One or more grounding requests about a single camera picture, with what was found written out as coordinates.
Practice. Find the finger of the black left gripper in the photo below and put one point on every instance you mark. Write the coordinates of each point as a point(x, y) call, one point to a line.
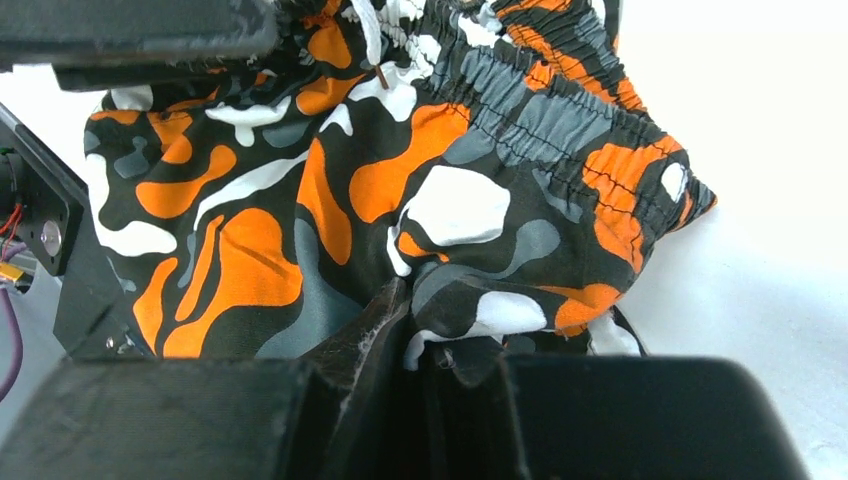
point(92, 45)

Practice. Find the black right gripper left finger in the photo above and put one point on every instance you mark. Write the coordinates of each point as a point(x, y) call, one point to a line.
point(321, 416)

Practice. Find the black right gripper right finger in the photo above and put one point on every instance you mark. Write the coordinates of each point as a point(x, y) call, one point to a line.
point(499, 415)

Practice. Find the camouflage orange black shorts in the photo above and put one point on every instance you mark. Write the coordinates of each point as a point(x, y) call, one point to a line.
point(491, 156)

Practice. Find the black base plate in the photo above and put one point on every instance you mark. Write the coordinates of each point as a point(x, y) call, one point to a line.
point(91, 317)

